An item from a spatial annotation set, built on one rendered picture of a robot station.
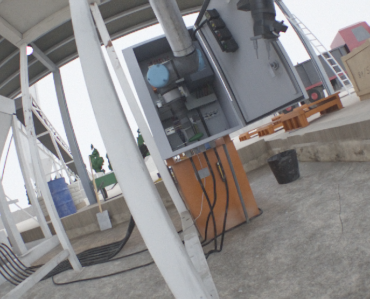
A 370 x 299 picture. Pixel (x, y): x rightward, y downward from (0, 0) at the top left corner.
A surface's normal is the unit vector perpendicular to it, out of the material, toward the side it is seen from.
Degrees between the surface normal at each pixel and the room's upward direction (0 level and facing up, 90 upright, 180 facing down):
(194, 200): 90
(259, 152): 90
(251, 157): 90
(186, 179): 90
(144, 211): 81
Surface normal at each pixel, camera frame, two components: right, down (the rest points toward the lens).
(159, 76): -0.12, 0.27
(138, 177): -0.04, -0.19
